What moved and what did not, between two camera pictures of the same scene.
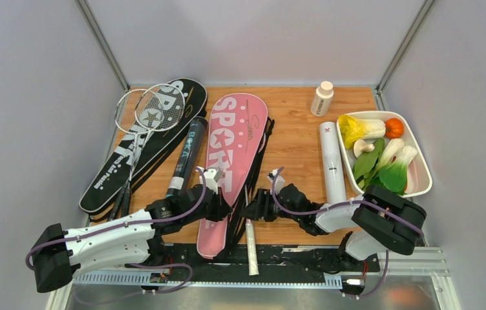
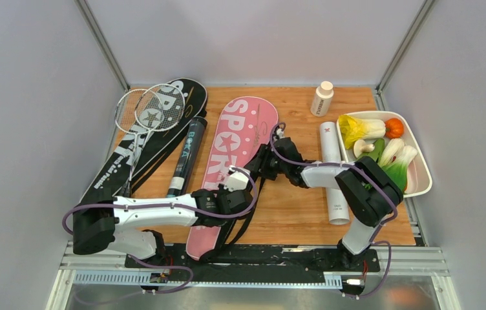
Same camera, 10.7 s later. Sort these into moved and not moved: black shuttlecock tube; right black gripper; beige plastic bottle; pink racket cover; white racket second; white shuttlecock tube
Moved: pink racket cover; right black gripper
Not moved: white shuttlecock tube; black shuttlecock tube; beige plastic bottle; white racket second
